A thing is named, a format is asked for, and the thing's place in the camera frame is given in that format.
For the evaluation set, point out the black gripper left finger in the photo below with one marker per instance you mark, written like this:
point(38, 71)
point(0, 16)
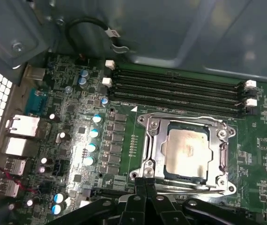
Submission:
point(140, 186)

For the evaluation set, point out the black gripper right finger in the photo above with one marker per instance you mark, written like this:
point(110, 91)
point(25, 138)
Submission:
point(150, 186)

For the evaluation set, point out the silver square CPU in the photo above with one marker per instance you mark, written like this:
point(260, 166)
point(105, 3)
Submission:
point(187, 152)

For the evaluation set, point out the silver CPU socket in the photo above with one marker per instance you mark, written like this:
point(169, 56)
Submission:
point(143, 164)

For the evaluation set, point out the green motherboard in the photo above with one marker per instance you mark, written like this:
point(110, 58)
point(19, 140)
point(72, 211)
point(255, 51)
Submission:
point(248, 131)

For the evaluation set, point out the silver USB port block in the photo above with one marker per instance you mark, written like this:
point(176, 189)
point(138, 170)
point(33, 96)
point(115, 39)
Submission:
point(15, 166)

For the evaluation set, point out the silver ethernet port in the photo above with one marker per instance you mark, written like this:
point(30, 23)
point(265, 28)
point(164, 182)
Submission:
point(23, 125)

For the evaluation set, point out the blue serial port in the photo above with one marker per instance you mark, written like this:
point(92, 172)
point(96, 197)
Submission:
point(35, 102)

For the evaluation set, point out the dark grey open PC case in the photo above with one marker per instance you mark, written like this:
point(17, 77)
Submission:
point(194, 35)

